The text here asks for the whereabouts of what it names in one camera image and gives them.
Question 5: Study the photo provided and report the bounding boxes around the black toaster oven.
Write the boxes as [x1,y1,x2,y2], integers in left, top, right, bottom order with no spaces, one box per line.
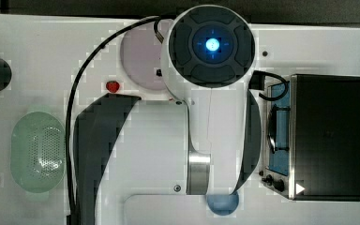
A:
[260,74,360,202]

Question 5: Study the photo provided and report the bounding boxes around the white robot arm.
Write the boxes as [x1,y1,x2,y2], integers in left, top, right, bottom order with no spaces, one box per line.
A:
[68,5,262,225]

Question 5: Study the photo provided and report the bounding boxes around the red toy strawberry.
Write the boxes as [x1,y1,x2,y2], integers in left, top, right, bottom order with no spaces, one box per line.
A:
[106,81,120,93]

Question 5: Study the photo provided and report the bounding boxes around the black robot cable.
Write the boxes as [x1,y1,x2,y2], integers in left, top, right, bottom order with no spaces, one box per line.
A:
[65,15,170,225]

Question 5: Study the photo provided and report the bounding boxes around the lilac round plate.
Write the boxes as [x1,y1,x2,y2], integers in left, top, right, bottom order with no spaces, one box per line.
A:
[120,22,166,91]

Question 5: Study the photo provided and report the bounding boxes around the blue bowl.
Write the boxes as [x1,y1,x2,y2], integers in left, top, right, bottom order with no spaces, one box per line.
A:
[206,192,239,216]

